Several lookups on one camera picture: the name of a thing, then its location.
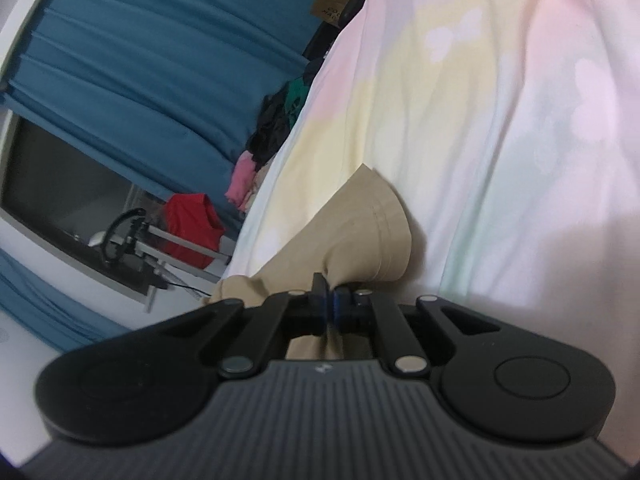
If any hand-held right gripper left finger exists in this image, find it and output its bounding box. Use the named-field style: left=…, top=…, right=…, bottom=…
left=162, top=272, right=333, bottom=380

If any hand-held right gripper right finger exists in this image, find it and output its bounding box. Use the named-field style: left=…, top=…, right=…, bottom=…
left=332, top=285, right=501, bottom=377

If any khaki t-shirt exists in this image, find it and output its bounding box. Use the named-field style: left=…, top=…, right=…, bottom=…
left=205, top=164, right=413, bottom=361

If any black clothes heap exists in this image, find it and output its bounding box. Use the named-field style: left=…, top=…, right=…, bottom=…
left=248, top=80, right=301, bottom=166

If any tan garment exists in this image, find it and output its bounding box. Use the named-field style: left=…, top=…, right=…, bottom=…
left=240, top=167, right=268, bottom=213

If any red garment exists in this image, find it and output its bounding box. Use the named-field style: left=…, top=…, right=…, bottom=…
left=164, top=193, right=226, bottom=269

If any pink garment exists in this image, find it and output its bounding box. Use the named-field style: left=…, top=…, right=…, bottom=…
left=226, top=151, right=256, bottom=211

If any pastel bed sheet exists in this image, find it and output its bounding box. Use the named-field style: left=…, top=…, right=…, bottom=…
left=220, top=0, right=640, bottom=396

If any narrow blue curtain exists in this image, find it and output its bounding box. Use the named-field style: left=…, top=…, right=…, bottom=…
left=0, top=250, right=131, bottom=353

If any dark window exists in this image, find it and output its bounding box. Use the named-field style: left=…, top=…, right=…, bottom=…
left=0, top=110, right=168, bottom=306

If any wide blue curtain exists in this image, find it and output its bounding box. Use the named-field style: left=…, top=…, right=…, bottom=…
left=0, top=0, right=341, bottom=201

